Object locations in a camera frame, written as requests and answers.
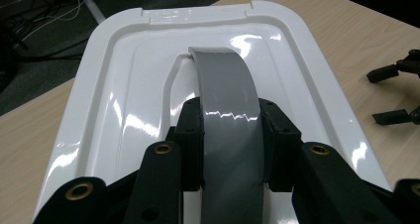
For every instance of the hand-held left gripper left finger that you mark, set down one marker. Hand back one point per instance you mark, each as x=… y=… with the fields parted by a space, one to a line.
x=191 y=144

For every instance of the white metal stand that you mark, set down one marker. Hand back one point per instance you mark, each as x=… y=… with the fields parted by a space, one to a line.
x=92 y=6

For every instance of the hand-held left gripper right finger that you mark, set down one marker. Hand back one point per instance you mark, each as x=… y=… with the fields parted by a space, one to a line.
x=280 y=148

